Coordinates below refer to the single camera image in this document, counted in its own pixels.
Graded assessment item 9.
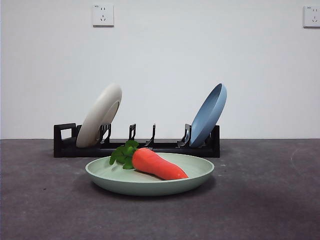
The cream plate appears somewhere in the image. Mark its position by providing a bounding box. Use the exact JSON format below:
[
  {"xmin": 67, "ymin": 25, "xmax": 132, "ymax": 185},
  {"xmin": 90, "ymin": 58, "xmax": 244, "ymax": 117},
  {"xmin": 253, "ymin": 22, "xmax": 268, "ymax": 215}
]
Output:
[{"xmin": 76, "ymin": 82, "xmax": 123, "ymax": 148}]

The black plate rack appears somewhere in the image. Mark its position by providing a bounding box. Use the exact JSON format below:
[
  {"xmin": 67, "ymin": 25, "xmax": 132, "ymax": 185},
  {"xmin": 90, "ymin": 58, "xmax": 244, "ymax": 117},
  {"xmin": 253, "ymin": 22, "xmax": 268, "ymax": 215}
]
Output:
[{"xmin": 53, "ymin": 122, "xmax": 221, "ymax": 159}]

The orange toy carrot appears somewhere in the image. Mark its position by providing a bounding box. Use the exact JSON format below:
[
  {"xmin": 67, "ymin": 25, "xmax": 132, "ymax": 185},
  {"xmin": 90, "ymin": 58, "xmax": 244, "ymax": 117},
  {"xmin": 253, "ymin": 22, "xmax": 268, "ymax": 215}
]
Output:
[{"xmin": 109, "ymin": 140, "xmax": 189, "ymax": 181}]

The white wall socket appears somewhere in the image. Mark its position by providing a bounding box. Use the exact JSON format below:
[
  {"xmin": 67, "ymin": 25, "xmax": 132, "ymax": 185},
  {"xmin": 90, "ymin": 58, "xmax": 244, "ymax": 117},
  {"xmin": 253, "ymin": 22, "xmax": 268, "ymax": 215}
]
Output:
[
  {"xmin": 303, "ymin": 5, "xmax": 320, "ymax": 28},
  {"xmin": 92, "ymin": 4, "xmax": 115, "ymax": 28}
]

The green plate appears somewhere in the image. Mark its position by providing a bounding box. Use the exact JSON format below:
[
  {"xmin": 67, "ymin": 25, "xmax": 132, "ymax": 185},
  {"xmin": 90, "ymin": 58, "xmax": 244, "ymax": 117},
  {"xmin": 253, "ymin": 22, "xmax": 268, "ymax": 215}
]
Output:
[{"xmin": 85, "ymin": 152, "xmax": 216, "ymax": 197}]

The blue plate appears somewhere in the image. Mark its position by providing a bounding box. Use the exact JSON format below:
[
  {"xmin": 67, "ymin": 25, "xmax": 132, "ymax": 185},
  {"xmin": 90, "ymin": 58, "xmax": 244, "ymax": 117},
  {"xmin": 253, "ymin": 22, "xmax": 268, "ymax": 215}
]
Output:
[{"xmin": 189, "ymin": 83, "xmax": 228, "ymax": 148}]

